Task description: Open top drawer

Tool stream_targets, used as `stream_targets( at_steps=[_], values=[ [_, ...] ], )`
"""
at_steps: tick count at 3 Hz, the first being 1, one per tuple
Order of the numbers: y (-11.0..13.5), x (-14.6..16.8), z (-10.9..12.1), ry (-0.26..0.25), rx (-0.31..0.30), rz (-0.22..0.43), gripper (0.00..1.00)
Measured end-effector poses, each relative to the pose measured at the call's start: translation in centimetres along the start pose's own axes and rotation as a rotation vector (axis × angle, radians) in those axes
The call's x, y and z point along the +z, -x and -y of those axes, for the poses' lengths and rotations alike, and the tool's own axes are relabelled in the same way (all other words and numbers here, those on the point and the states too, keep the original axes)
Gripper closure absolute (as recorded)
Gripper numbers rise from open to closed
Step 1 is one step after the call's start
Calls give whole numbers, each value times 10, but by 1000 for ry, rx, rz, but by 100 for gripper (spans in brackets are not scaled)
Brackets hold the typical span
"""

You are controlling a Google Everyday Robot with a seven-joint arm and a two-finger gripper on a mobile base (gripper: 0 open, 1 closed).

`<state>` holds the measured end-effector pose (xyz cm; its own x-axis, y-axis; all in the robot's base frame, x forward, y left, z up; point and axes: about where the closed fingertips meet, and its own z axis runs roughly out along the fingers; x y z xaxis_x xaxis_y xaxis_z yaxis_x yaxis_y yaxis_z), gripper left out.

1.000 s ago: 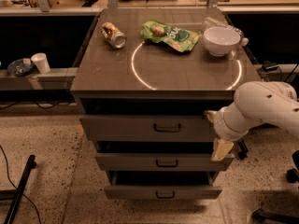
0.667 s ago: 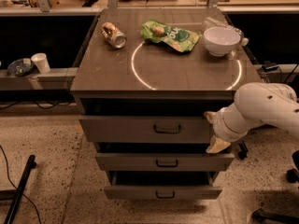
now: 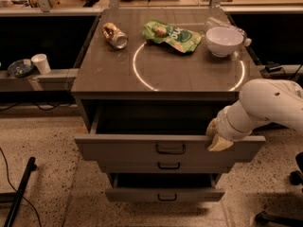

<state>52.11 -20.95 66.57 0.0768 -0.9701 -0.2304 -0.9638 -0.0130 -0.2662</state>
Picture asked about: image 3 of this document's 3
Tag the grey drawer cabinet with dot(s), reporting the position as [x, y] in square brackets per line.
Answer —
[146, 74]

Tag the crushed metal can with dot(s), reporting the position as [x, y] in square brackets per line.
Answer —
[114, 36]

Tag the green snack bag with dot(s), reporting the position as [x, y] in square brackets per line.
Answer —
[183, 40]

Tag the grey drawer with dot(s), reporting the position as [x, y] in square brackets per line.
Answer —
[161, 167]
[163, 187]
[129, 134]

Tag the grey middle drawer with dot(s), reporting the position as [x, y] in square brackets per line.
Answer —
[161, 167]

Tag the grey top drawer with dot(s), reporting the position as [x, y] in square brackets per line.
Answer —
[129, 134]

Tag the grey bottom drawer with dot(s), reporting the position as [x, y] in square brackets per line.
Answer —
[163, 187]

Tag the white paper cup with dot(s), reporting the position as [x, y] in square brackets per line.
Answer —
[41, 62]

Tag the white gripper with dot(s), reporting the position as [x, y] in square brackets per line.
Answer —
[224, 126]

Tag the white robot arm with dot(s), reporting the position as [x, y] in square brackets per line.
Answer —
[261, 102]

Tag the dark round plate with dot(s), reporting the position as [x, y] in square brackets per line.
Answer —
[21, 68]

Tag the black metal bar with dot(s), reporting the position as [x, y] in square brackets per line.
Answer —
[18, 195]

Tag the white ceramic bowl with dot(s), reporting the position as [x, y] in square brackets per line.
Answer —
[223, 41]

